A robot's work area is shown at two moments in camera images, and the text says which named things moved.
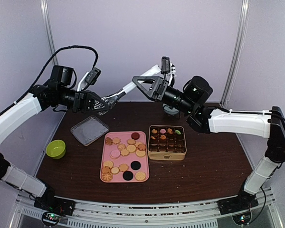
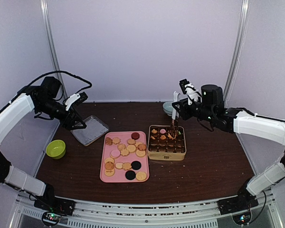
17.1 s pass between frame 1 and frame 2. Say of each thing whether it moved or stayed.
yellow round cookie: stayed
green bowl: stayed
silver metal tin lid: stayed
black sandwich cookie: stayed
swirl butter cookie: moved
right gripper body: moved
